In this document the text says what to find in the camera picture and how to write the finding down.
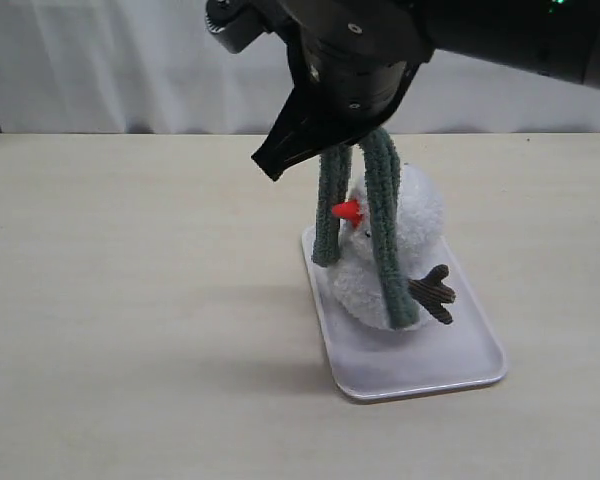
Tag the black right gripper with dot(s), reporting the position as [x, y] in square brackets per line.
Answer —
[351, 63]

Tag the green fuzzy scarf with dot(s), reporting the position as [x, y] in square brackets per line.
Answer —
[382, 181]

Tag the white plush snowman toy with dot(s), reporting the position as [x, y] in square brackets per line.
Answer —
[354, 281]

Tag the white rectangular tray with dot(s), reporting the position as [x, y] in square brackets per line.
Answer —
[369, 365]

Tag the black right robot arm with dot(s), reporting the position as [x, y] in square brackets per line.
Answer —
[555, 39]

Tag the white backdrop curtain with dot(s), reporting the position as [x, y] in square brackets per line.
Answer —
[151, 67]

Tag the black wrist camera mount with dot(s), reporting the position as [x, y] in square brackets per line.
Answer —
[235, 24]

